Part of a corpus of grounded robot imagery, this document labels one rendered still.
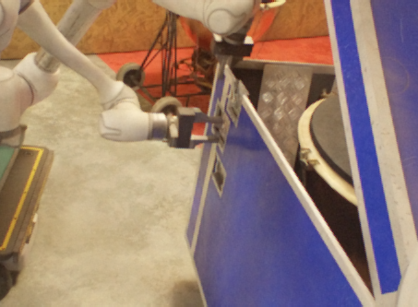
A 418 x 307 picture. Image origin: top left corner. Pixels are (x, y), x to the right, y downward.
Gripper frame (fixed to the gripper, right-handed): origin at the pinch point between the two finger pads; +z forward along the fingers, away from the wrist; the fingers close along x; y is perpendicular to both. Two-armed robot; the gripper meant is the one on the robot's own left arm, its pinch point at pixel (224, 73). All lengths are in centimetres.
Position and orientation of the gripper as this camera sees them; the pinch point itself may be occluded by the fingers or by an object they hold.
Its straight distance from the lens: 195.6
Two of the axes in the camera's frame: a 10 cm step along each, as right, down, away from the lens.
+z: -2.0, 7.5, 6.3
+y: 1.8, 6.6, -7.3
